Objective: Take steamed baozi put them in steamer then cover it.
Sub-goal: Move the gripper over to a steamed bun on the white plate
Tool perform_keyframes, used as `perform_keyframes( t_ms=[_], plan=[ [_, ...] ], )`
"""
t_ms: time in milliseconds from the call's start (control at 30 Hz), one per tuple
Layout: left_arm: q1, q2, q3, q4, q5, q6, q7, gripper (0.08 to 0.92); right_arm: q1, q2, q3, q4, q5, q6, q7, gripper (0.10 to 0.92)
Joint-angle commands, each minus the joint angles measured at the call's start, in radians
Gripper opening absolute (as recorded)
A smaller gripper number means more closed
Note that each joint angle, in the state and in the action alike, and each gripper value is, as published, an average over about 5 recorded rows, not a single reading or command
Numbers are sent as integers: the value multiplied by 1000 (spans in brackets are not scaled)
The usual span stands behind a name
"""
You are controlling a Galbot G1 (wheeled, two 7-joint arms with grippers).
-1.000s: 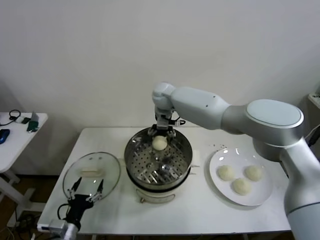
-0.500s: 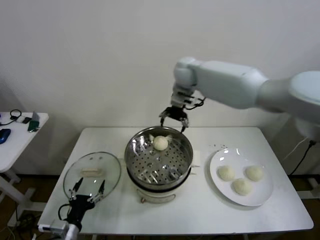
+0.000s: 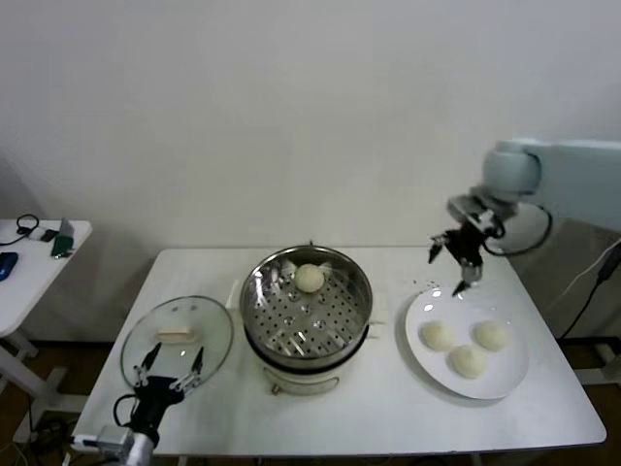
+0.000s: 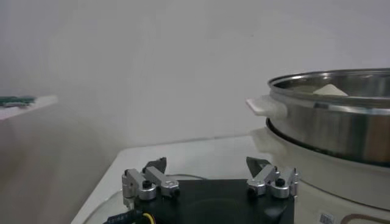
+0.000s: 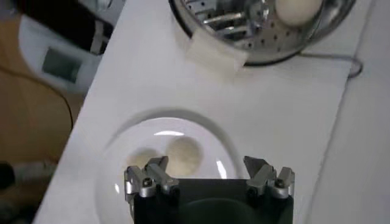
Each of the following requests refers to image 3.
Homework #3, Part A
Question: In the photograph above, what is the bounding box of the black floor cable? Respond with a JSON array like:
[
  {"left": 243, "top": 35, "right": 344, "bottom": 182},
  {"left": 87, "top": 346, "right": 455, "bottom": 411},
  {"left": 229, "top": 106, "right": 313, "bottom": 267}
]
[{"left": 28, "top": 415, "right": 74, "bottom": 446}]

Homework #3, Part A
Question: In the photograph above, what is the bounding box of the white side table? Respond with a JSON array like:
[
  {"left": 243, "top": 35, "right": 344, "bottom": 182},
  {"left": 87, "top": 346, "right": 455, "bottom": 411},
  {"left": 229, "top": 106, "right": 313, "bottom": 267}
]
[{"left": 0, "top": 220, "right": 93, "bottom": 423}]

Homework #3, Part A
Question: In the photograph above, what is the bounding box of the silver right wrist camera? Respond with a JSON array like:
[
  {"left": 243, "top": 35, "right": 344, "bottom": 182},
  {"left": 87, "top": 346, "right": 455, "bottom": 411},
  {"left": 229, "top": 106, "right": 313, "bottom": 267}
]
[{"left": 448, "top": 193, "right": 491, "bottom": 224}]

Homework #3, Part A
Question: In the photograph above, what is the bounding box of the round glass pot lid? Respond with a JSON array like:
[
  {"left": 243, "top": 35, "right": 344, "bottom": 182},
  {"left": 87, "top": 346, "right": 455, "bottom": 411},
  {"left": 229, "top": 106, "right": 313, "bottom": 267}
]
[{"left": 119, "top": 294, "right": 236, "bottom": 397}]

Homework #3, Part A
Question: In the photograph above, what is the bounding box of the blue computer mouse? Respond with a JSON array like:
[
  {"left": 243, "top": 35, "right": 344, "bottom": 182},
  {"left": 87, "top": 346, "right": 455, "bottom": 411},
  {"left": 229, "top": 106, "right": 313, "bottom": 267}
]
[{"left": 0, "top": 251, "right": 19, "bottom": 283}]

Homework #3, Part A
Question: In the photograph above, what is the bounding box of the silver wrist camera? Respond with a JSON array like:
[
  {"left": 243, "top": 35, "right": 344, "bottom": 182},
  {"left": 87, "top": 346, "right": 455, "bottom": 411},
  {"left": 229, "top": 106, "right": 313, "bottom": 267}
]
[
  {"left": 448, "top": 193, "right": 491, "bottom": 224},
  {"left": 72, "top": 424, "right": 135, "bottom": 450}
]

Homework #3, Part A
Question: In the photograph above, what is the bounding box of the white steamed baozi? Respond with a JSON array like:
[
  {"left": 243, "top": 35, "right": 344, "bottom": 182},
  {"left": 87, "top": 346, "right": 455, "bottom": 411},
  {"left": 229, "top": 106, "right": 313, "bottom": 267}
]
[
  {"left": 474, "top": 319, "right": 514, "bottom": 351},
  {"left": 446, "top": 345, "right": 488, "bottom": 380},
  {"left": 294, "top": 262, "right": 325, "bottom": 295},
  {"left": 419, "top": 319, "right": 458, "bottom": 351}
]

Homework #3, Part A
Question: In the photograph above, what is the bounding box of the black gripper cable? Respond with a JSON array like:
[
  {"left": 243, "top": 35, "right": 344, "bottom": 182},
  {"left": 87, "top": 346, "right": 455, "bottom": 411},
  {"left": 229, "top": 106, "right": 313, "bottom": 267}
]
[
  {"left": 482, "top": 203, "right": 554, "bottom": 256},
  {"left": 114, "top": 392, "right": 140, "bottom": 428}
]

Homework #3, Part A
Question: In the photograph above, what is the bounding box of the white hanging cable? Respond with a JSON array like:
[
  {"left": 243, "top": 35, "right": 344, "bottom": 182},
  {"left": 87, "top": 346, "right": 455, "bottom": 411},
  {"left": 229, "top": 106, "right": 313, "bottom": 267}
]
[{"left": 545, "top": 240, "right": 621, "bottom": 312}]

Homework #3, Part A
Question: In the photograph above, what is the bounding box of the perforated steel steamer basket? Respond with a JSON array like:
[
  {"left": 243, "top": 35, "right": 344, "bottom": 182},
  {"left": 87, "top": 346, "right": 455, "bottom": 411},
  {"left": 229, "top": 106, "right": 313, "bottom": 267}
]
[{"left": 226, "top": 246, "right": 390, "bottom": 361}]

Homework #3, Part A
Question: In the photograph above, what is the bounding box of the white round plate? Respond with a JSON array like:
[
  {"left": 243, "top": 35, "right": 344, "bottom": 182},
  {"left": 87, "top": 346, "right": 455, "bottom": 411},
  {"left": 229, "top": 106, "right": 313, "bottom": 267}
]
[{"left": 402, "top": 286, "right": 531, "bottom": 400}]

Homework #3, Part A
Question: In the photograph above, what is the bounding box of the green clip tool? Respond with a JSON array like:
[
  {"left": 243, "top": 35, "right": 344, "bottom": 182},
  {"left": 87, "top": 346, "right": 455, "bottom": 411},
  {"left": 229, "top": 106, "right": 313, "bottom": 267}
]
[{"left": 50, "top": 217, "right": 78, "bottom": 261}]

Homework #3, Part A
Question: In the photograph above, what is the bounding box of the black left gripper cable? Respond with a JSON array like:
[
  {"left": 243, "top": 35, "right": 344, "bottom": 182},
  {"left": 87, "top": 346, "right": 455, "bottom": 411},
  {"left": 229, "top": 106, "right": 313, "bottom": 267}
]
[{"left": 114, "top": 392, "right": 140, "bottom": 428}]

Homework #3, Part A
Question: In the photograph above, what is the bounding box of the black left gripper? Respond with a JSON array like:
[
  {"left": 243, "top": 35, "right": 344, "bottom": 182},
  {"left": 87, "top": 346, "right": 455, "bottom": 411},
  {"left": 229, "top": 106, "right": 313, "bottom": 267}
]
[{"left": 132, "top": 342, "right": 204, "bottom": 436}]

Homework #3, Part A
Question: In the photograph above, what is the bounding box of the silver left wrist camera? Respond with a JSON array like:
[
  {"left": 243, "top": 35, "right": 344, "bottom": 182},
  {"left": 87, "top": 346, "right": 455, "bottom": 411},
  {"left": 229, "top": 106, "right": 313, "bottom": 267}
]
[{"left": 72, "top": 424, "right": 135, "bottom": 450}]

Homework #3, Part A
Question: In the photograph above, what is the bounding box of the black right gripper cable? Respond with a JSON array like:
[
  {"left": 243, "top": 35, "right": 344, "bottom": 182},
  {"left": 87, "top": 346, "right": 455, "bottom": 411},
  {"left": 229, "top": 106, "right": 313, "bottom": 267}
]
[{"left": 482, "top": 203, "right": 554, "bottom": 256}]

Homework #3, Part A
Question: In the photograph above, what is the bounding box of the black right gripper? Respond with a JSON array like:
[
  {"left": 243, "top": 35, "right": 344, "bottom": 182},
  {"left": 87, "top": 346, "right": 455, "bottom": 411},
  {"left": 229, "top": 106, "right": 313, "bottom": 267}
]
[{"left": 427, "top": 223, "right": 487, "bottom": 298}]

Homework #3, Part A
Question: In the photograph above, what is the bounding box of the black looped cable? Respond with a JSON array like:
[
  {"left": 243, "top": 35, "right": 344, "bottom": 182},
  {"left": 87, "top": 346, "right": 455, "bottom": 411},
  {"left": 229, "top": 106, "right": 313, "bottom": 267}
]
[{"left": 0, "top": 215, "right": 41, "bottom": 247}]

